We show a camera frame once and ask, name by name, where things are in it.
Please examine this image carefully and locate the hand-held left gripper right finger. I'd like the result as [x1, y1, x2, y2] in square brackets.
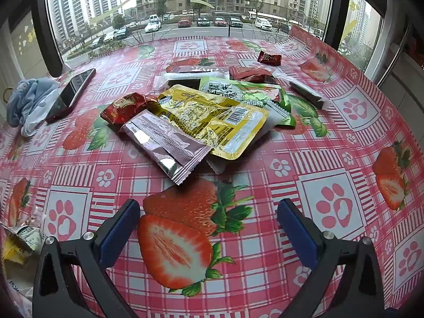
[276, 198, 388, 318]

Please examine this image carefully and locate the strawberry printed pink tablecloth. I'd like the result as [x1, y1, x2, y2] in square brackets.
[0, 26, 424, 318]

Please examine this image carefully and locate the black window frame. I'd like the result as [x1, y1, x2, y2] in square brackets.
[31, 0, 388, 77]

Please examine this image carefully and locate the metal rail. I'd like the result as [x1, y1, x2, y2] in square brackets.
[377, 32, 409, 84]

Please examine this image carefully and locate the light blue cloth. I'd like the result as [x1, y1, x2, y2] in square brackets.
[6, 78, 62, 137]

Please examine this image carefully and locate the row of parked cars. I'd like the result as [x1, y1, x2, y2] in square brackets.
[89, 12, 323, 50]

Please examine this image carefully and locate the green snack packet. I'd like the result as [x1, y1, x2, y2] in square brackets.
[199, 76, 297, 129]

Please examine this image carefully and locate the small red candy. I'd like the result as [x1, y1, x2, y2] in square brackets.
[258, 50, 282, 65]

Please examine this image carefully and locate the white green crumpled packet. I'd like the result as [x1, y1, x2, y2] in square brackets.
[10, 225, 47, 253]

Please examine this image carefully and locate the dark smartphone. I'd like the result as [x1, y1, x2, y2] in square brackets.
[45, 68, 96, 124]

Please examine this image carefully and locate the yellow clear snack packet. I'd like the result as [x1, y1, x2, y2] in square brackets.
[156, 85, 270, 160]

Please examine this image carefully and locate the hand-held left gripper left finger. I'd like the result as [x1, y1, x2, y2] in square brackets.
[32, 199, 141, 318]

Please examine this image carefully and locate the dark stick snack packet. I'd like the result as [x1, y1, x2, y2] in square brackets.
[286, 78, 328, 110]

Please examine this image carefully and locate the flat red snack packet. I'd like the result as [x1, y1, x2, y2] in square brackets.
[228, 66, 279, 85]

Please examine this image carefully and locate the white dark snack packet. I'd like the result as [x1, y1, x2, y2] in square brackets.
[156, 65, 231, 90]

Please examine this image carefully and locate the small yellow packet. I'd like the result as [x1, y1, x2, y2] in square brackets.
[2, 235, 34, 266]

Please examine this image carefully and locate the pink silver snack packet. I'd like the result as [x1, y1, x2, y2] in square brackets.
[120, 109, 213, 186]

